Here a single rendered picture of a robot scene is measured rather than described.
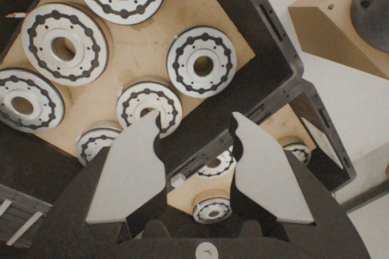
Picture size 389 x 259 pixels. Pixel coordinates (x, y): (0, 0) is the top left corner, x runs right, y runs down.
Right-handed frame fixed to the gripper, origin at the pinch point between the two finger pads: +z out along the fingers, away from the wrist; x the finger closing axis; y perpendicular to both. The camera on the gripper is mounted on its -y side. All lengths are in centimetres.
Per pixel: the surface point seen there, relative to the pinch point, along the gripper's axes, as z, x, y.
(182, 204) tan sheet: 17.2, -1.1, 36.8
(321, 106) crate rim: 9.4, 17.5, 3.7
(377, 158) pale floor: 130, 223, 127
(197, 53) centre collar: 13.6, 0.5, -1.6
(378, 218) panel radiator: 96, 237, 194
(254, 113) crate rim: 8.2, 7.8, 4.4
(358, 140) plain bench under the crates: 39, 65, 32
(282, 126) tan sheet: 19.8, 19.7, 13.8
